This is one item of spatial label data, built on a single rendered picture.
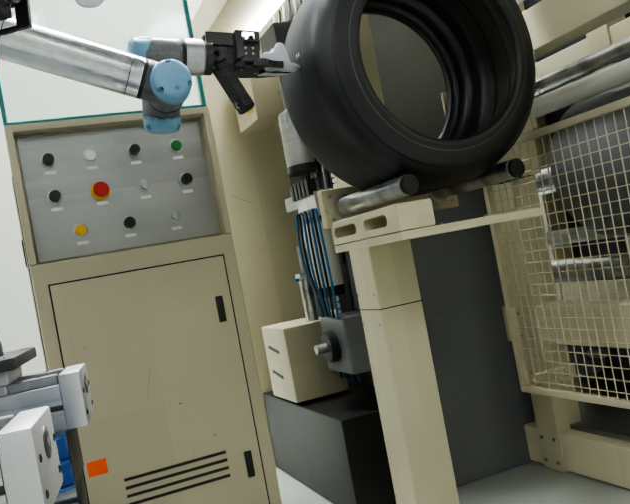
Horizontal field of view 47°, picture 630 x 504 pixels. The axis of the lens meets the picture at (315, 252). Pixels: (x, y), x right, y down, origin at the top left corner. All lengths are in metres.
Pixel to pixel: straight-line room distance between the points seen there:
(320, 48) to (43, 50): 0.55
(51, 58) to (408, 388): 1.18
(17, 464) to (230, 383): 1.35
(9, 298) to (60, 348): 2.10
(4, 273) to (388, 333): 2.61
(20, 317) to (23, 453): 3.34
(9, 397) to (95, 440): 0.79
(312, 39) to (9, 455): 1.09
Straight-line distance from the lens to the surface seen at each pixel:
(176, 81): 1.36
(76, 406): 1.26
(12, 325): 4.10
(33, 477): 0.77
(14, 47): 1.38
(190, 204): 2.12
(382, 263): 1.91
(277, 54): 1.60
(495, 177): 1.74
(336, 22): 1.57
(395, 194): 1.57
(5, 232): 4.11
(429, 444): 2.00
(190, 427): 2.07
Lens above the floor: 0.78
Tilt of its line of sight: 1 degrees up
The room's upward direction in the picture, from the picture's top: 11 degrees counter-clockwise
